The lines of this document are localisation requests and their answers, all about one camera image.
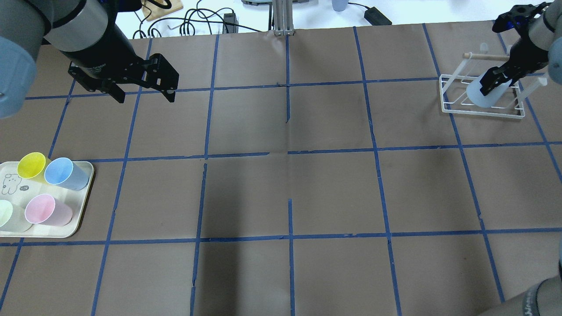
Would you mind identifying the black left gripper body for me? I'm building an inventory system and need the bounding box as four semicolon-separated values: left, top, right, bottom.
68;54;179;93

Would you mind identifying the aluminium frame post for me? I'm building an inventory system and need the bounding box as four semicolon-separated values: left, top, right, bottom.
271;0;295;36

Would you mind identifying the blue cup in background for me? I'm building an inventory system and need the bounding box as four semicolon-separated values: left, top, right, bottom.
331;0;349;12

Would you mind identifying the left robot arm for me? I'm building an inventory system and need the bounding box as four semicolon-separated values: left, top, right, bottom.
0;0;179;119

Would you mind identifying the wooden board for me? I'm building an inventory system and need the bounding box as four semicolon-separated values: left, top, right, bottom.
140;0;184;22

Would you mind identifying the black power brick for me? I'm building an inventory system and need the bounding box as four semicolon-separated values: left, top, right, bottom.
222;12;239;34

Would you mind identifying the pale blue plastic cup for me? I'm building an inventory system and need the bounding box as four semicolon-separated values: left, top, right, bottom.
466;72;514;108

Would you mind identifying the black power adapter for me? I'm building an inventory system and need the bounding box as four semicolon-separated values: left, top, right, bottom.
364;7;392;26

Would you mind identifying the black cable bundle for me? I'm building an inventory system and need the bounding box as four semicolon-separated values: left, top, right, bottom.
133;0;264;39

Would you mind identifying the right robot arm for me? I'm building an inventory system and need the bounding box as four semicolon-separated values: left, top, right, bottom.
466;0;562;316

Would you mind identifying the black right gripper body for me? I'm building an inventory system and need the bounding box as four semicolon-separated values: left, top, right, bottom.
492;2;551;82

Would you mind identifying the pale green plastic cup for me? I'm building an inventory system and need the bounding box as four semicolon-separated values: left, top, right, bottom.
0;200;32;233

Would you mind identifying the cream plastic tray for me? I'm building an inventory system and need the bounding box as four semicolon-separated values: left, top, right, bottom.
0;161;95;238

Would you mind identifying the yellow plastic cup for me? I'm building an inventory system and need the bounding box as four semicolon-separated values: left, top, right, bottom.
17;152;51;184

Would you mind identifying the white wire cup rack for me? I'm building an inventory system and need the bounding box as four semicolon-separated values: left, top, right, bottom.
439;42;549;119

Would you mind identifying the pink plastic cup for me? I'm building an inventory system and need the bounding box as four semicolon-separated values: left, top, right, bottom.
25;194;73;226

